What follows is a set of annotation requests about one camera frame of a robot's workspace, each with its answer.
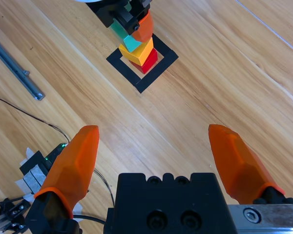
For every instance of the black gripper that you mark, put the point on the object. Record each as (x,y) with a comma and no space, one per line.
(107,12)

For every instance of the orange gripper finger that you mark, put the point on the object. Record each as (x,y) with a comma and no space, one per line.
(70,170)
(239,165)

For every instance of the black box with green LED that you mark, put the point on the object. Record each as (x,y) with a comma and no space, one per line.
(34,161)

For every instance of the black tape square outline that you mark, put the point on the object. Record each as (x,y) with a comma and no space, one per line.
(127,70)

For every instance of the white tape piece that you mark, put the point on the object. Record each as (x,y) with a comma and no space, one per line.
(33,181)

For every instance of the yellow wooden cube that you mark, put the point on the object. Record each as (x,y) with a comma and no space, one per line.
(139,56)

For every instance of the red wooden cube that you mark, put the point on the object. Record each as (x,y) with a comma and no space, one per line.
(149,64)

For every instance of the aluminium rail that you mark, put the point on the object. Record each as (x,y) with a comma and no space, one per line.
(14,65)

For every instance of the black bracket with screws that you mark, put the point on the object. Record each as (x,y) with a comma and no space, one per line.
(14,212)

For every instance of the green wooden cube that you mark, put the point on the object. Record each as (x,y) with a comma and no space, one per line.
(133,44)

